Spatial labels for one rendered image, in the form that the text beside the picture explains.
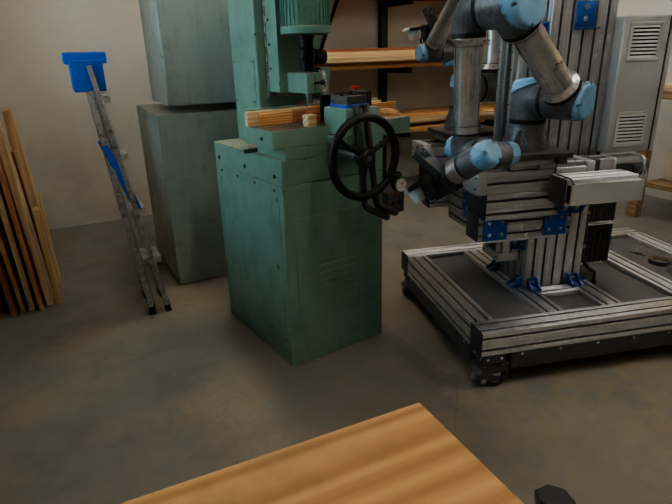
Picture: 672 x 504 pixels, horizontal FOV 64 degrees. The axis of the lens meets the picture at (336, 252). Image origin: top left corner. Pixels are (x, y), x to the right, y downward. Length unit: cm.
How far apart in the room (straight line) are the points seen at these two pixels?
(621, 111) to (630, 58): 18
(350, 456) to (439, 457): 14
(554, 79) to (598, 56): 51
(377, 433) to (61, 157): 352
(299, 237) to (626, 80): 128
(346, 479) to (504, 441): 101
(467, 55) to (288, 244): 85
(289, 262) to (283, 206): 21
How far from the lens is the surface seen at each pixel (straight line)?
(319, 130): 190
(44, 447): 202
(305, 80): 200
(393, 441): 97
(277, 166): 186
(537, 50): 164
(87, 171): 422
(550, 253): 230
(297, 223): 191
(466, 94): 164
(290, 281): 197
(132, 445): 191
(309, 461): 93
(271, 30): 213
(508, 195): 189
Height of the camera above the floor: 115
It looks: 21 degrees down
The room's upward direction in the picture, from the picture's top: 1 degrees counter-clockwise
